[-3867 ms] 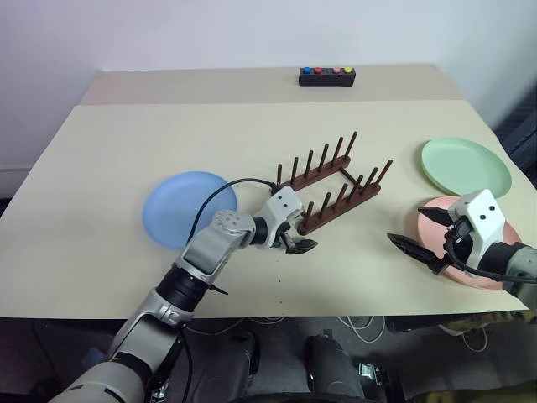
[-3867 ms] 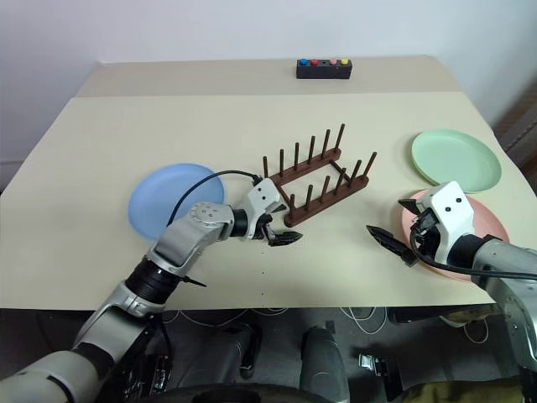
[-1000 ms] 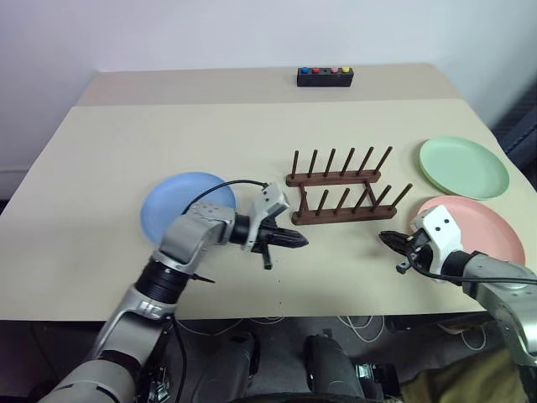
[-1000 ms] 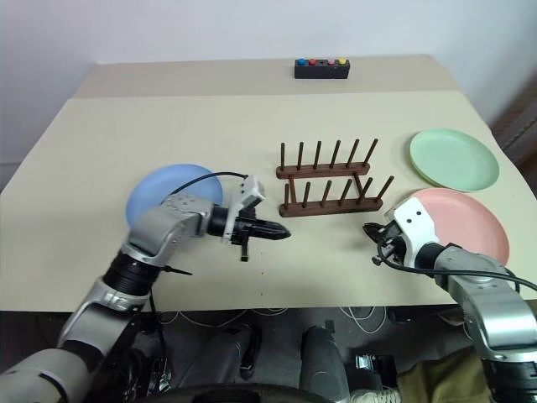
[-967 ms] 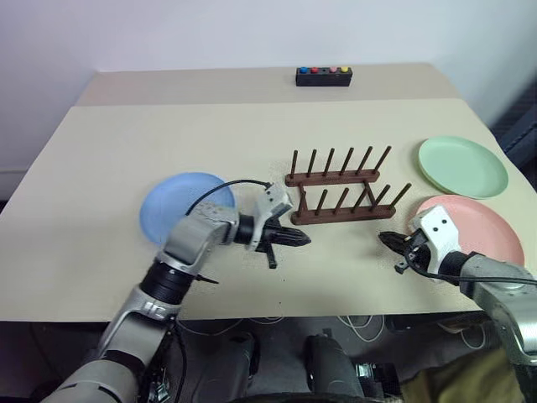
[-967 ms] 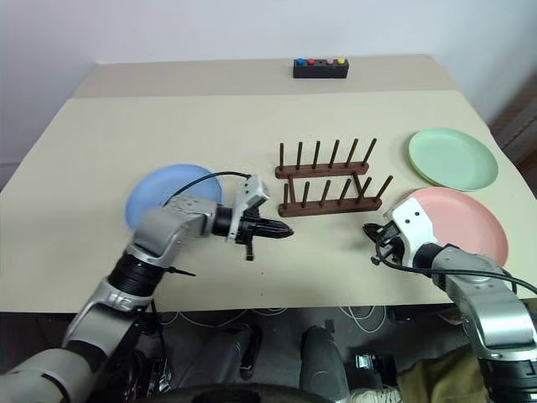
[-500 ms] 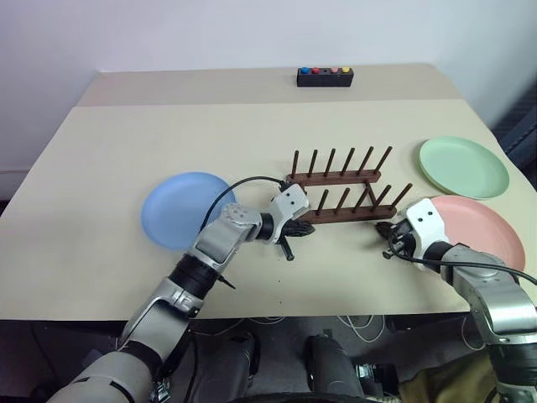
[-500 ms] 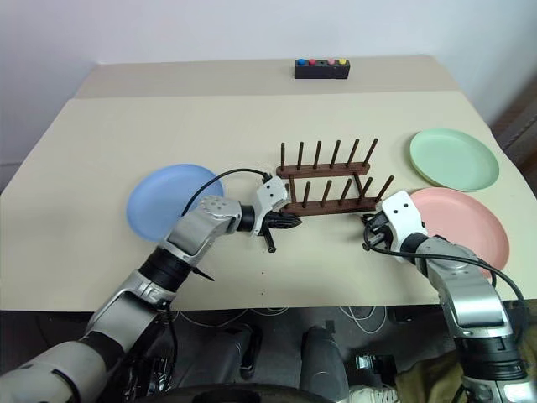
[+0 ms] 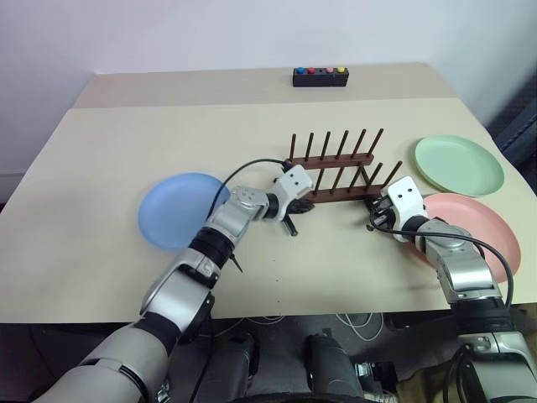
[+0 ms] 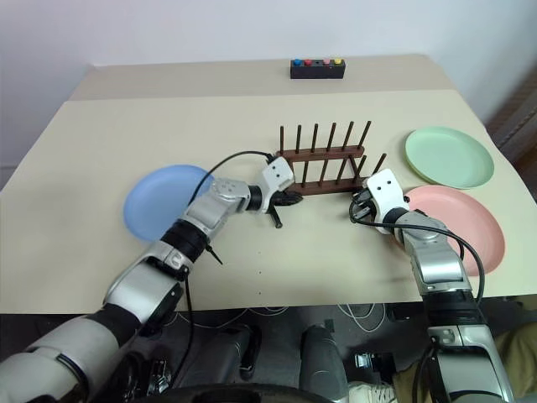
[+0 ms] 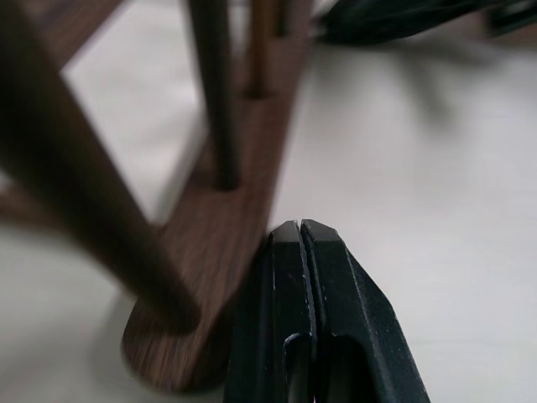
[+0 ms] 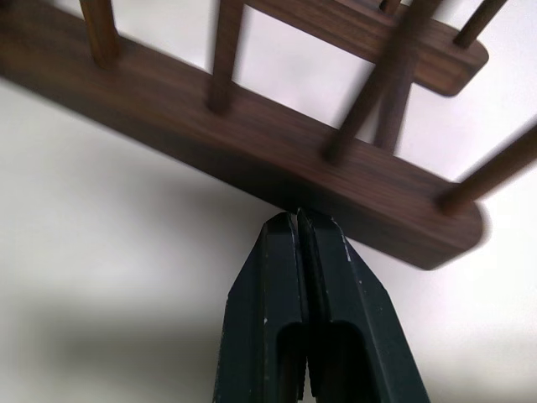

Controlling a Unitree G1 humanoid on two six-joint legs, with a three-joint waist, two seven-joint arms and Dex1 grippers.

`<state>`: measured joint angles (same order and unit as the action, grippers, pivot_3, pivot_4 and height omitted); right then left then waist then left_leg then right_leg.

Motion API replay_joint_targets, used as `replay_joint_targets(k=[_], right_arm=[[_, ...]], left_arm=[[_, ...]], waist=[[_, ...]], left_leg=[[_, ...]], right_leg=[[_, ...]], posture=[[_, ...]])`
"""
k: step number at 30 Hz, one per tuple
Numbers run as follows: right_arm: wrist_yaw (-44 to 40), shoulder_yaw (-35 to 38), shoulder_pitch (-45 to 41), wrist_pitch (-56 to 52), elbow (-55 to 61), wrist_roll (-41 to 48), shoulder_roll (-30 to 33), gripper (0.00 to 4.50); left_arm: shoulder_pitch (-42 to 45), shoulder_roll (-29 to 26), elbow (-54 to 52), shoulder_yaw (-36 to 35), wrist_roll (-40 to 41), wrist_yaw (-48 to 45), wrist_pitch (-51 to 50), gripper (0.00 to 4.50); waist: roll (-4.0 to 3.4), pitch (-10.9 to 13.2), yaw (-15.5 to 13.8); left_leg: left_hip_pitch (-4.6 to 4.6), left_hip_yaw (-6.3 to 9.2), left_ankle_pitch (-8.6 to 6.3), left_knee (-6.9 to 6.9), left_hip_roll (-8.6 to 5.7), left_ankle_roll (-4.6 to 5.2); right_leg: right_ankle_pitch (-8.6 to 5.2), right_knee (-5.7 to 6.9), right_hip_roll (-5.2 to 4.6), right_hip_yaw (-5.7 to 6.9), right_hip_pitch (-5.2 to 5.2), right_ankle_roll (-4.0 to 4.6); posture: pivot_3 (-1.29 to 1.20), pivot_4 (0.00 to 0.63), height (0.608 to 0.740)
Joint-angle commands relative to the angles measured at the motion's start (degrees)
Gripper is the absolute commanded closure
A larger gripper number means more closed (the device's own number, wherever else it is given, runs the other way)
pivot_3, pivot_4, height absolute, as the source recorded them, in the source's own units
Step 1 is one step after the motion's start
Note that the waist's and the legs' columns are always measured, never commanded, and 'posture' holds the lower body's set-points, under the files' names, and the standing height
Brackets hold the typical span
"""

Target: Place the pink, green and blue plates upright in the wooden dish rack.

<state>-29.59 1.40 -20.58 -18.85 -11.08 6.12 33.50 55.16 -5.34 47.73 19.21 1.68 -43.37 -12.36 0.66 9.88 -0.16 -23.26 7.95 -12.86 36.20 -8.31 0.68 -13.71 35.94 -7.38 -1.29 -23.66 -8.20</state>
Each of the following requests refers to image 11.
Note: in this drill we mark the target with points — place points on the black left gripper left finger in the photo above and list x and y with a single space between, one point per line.
268 319

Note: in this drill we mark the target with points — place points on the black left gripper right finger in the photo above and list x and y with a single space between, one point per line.
356 336

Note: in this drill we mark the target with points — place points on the blurred black ribbed object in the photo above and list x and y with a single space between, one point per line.
377 21

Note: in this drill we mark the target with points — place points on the brown wooden dish rack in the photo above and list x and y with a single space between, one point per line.
201 260

